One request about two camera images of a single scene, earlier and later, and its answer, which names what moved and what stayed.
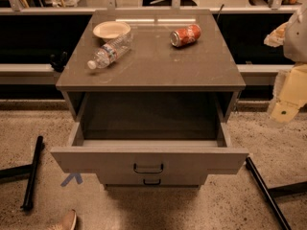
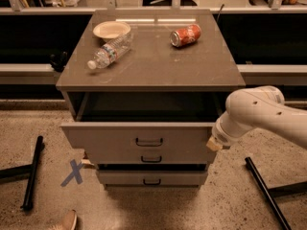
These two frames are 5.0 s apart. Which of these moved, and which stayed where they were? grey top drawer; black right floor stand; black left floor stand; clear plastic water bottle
Moved: grey top drawer
Stayed: black right floor stand; clear plastic water bottle; black left floor stand
